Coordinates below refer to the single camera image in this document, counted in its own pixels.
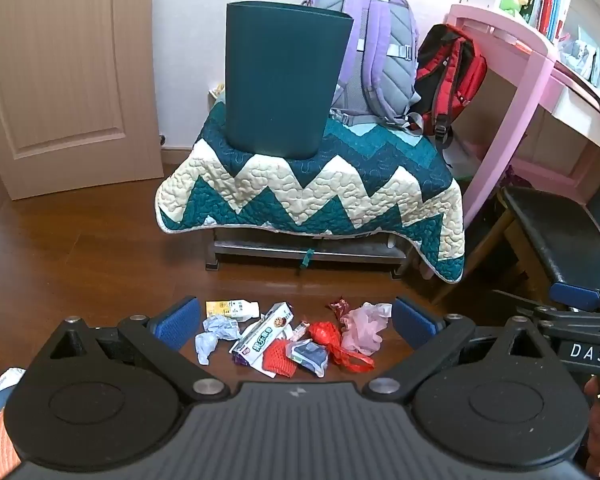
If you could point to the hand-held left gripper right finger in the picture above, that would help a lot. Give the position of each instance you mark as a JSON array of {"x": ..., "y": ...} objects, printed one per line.
[{"x": 412, "y": 322}]

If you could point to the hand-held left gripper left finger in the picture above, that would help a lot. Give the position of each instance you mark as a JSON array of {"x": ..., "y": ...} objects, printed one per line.
[{"x": 177, "y": 322}]

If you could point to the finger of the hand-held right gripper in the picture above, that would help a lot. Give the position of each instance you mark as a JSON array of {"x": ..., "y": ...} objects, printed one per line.
[
  {"x": 570, "y": 321},
  {"x": 575, "y": 296}
]

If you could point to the dark teal trash bin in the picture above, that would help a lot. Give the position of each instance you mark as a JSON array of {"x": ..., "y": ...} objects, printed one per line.
[{"x": 280, "y": 80}]

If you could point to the crumpled white paper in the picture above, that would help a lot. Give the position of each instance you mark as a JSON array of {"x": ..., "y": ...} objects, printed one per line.
[
  {"x": 205, "y": 349},
  {"x": 222, "y": 327}
]

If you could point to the pink plastic bag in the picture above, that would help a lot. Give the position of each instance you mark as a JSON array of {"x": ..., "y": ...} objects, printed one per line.
[{"x": 362, "y": 330}]

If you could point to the small white milk bottle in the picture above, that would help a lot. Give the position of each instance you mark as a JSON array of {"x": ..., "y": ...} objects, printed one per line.
[{"x": 235, "y": 309}]

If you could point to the black padded wooden chair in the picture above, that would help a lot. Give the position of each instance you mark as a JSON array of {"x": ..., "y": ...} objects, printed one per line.
[{"x": 555, "y": 230}]

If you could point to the dark red wrapper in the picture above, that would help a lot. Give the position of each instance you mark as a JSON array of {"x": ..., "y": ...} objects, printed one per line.
[{"x": 339, "y": 306}]

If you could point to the white cookie box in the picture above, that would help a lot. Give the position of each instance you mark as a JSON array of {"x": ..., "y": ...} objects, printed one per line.
[{"x": 262, "y": 335}]

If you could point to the red plastic bag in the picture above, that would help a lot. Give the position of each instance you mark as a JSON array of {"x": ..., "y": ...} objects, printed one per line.
[{"x": 325, "y": 334}]

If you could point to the red mesh net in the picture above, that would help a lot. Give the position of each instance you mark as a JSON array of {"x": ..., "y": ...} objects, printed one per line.
[{"x": 277, "y": 359}]

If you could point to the blue white plastic packet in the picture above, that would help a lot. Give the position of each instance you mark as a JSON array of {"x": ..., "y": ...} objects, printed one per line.
[{"x": 309, "y": 356}]

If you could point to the small white red wrapper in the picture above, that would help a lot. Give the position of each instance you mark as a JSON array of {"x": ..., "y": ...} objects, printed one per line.
[{"x": 300, "y": 331}]

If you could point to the teal fabric tie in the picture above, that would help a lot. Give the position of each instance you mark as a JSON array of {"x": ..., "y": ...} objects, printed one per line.
[{"x": 307, "y": 259}]

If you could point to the teal cream zigzag quilt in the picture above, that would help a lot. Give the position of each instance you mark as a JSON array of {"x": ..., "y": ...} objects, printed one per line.
[{"x": 290, "y": 180}]

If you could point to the pink desk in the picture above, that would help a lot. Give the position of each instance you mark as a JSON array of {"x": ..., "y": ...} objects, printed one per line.
[{"x": 522, "y": 105}]

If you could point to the small white yellow packet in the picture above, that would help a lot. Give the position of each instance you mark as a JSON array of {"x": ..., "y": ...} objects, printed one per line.
[{"x": 216, "y": 95}]

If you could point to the assorted small desk toys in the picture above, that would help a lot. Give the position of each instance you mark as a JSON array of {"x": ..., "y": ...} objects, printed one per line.
[{"x": 587, "y": 55}]

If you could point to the red black backpack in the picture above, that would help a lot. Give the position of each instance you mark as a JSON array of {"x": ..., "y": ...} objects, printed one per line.
[{"x": 455, "y": 70}]

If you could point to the purple grey backpack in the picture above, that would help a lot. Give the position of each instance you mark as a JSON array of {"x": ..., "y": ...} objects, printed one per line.
[{"x": 380, "y": 60}]

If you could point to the beige wooden door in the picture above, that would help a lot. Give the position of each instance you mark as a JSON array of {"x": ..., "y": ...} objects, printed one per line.
[{"x": 70, "y": 60}]

